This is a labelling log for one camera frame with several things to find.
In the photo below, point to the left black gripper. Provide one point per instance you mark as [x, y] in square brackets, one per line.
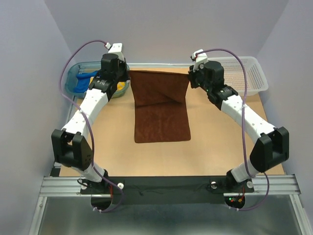
[122, 65]

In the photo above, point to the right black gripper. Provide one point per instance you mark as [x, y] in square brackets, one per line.
[202, 67]

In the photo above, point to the brown towel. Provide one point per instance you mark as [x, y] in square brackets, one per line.
[160, 106]

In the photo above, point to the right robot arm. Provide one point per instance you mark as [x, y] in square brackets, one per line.
[271, 144]

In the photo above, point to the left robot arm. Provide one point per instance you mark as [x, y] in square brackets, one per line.
[70, 144]

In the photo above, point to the yellow white towel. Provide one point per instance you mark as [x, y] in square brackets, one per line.
[121, 86]

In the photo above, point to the white plastic basket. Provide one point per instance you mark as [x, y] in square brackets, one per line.
[234, 77]

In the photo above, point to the blue towel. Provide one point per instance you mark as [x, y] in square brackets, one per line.
[83, 81]

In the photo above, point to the teal plastic bin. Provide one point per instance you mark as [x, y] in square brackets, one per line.
[71, 81]

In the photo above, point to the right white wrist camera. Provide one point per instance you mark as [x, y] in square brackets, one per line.
[198, 57]

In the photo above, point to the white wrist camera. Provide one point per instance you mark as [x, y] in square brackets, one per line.
[115, 48]
[198, 57]

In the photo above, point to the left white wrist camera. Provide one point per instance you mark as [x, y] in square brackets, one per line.
[115, 48]

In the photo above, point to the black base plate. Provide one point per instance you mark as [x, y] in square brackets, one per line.
[153, 190]

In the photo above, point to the aluminium frame rail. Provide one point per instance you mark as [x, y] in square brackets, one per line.
[214, 148]

